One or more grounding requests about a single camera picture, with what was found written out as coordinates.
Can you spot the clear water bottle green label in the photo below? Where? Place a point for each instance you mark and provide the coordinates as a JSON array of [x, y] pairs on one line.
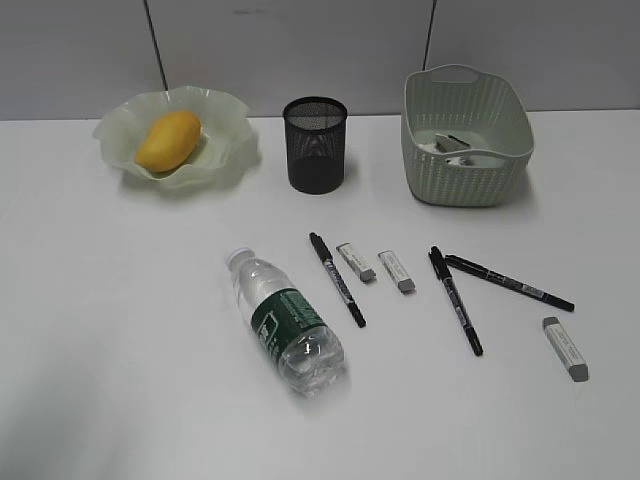
[[306, 353]]

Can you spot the white grey eraser middle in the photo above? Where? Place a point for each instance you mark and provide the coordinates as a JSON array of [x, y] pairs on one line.
[[397, 272]]

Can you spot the wavy translucent green plate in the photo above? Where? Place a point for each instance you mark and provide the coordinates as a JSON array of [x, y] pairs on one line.
[[227, 145]]

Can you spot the yellow mango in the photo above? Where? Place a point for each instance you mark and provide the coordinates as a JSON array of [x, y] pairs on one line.
[[169, 141]]

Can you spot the white grey eraser left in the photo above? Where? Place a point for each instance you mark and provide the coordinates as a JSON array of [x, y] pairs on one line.
[[356, 262]]

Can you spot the black marker pen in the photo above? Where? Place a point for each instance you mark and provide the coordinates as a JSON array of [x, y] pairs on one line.
[[509, 283], [444, 276], [326, 259]]

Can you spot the black mesh pen holder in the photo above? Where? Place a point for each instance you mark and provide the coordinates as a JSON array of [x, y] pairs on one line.
[[315, 137]]

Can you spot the pale green plastic basket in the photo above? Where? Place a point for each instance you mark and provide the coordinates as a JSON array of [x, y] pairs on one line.
[[457, 98]]

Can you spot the white grey eraser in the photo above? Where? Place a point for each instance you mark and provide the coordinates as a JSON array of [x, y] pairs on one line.
[[397, 272], [356, 262], [565, 349]]

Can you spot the waste paper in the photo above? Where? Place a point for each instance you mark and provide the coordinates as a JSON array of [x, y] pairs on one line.
[[457, 142]]

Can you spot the white grey eraser right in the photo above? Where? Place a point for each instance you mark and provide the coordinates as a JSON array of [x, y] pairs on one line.
[[565, 349]]

